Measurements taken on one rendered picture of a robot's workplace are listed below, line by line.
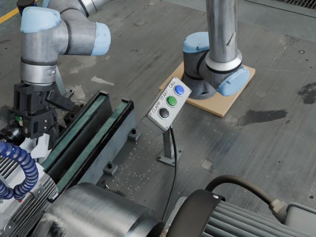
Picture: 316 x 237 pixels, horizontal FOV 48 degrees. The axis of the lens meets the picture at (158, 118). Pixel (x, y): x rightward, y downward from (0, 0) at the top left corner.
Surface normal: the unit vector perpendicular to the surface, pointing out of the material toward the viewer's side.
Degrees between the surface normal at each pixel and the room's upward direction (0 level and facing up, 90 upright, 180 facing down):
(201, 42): 6
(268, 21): 0
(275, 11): 0
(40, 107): 90
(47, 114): 90
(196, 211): 17
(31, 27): 58
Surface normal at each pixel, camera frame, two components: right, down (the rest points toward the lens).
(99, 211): 0.06, -0.84
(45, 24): 0.45, 0.34
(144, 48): -0.07, -0.68
